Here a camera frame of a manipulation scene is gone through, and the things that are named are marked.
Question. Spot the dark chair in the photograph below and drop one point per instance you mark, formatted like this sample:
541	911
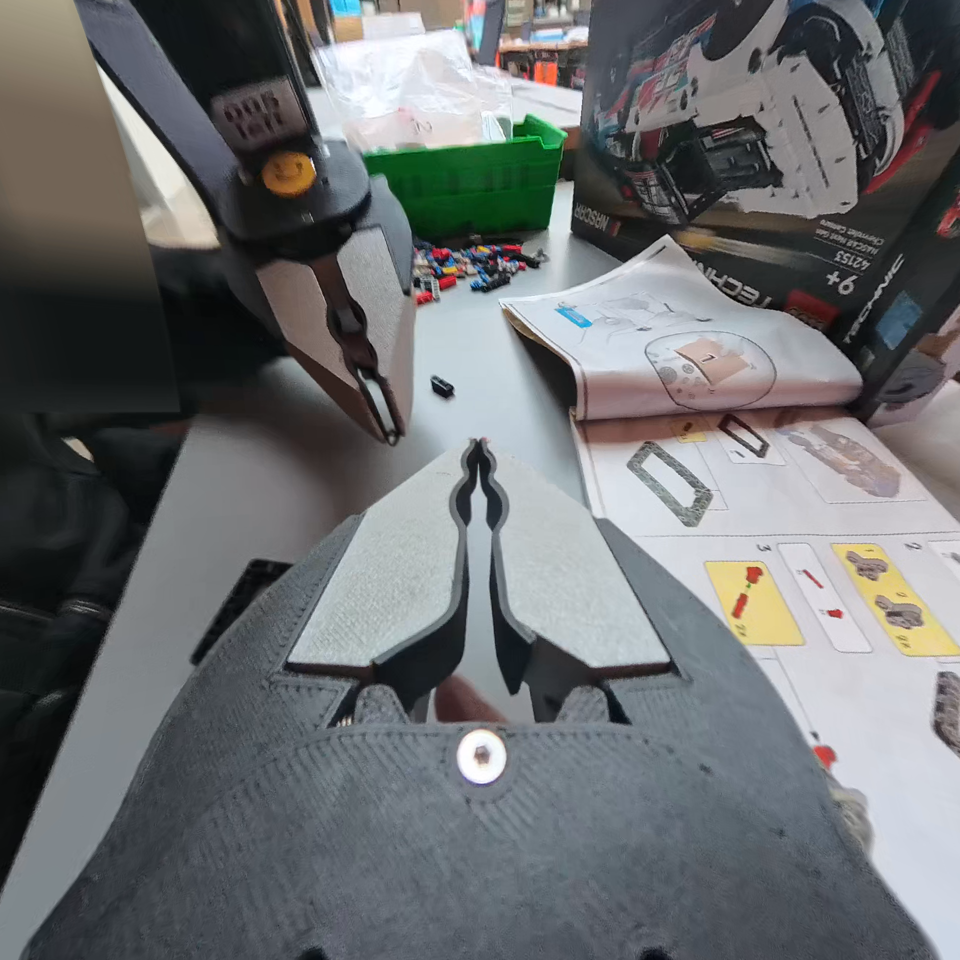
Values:
150	97

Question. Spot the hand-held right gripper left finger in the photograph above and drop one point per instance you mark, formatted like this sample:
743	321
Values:
375	585

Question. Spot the green plastic bin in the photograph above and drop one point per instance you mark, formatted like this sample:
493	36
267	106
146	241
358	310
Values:
472	187

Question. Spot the small black lego pin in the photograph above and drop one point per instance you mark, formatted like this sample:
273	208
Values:
442	386

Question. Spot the person's left forearm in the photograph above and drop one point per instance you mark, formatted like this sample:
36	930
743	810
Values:
225	315

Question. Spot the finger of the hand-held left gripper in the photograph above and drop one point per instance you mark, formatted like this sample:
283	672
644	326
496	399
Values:
300	300
390	300

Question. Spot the pile of small lego pieces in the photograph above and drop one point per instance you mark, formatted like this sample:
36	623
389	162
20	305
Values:
472	266

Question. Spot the lego instruction booklet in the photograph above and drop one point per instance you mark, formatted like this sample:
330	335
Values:
712	570

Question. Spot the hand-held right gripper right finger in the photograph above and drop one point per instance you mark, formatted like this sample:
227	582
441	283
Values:
577	592

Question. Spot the black rectangular lego frame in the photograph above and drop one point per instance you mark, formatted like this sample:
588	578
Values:
240	607

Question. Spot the clear plastic bags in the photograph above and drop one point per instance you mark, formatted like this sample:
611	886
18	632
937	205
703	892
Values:
420	82

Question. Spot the lego set box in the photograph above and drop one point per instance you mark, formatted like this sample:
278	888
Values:
750	112

